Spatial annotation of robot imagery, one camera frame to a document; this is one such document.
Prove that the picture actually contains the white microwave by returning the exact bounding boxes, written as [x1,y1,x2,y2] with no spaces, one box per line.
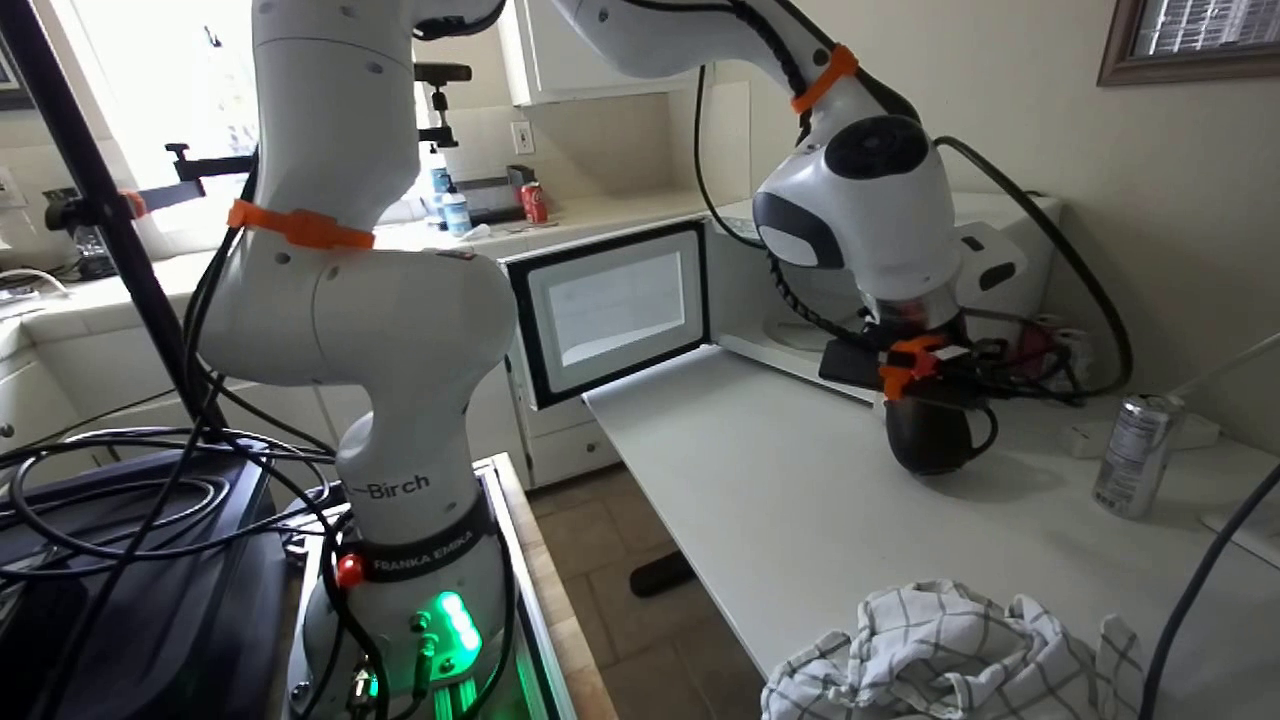
[706,182,1073,405]

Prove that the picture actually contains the orange camera bracket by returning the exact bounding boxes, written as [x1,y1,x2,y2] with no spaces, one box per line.
[875,333,962,408]

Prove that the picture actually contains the clear water bottle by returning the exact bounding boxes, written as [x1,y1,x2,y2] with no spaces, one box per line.
[424,145,472,240]

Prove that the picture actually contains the white wall cabinet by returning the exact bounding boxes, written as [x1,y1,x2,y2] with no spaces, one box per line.
[498,0,675,109]

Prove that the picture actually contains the dark thick cable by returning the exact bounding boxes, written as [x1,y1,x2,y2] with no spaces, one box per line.
[1135,455,1280,720]

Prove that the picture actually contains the orange cable strap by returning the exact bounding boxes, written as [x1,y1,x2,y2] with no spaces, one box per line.
[790,41,864,120]
[226,197,380,255]

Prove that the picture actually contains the red cup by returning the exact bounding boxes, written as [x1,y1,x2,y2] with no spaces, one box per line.
[515,176,554,227]

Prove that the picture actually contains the red soda can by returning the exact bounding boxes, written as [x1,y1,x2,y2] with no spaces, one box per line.
[1014,311,1075,390]

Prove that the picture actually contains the bright window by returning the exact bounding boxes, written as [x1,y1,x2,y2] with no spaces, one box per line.
[31,0,272,255]

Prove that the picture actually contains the black cup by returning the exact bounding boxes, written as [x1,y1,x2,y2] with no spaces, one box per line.
[880,386,1004,479]

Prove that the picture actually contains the metal robot cart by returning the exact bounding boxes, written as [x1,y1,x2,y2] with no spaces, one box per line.
[277,453,624,720]

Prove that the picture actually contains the small black wedge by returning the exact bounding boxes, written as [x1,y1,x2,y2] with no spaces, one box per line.
[630,551,702,601]

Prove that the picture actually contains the white microwave door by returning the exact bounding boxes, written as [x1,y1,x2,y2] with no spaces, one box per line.
[500,217,716,411]

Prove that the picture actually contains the black loose cables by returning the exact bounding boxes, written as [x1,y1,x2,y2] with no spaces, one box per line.
[0,225,352,720]

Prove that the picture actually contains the silver drink can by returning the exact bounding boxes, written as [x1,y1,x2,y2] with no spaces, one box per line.
[1093,390,1178,524]

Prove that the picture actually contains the white checkered cloth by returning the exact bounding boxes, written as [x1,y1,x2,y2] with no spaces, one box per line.
[758,577,1154,720]

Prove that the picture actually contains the black equipment case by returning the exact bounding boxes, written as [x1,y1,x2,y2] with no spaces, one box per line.
[0,437,294,720]

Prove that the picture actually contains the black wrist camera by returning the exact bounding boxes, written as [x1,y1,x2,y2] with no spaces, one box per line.
[816,334,898,390]

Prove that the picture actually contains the grey metal strip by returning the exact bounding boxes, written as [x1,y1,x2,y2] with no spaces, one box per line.
[1168,333,1280,400]

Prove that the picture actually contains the black tripod stand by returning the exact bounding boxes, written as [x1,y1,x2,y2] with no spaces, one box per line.
[0,0,228,433]

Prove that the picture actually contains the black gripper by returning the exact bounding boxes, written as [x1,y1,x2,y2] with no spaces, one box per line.
[875,299,992,408]

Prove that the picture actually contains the framed church picture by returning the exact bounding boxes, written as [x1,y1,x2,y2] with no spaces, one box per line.
[1098,0,1280,90]

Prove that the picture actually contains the black clamp post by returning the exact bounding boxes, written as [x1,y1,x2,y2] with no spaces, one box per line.
[413,56,481,152]

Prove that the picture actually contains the red round button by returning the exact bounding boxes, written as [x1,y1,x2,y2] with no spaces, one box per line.
[332,549,371,594]

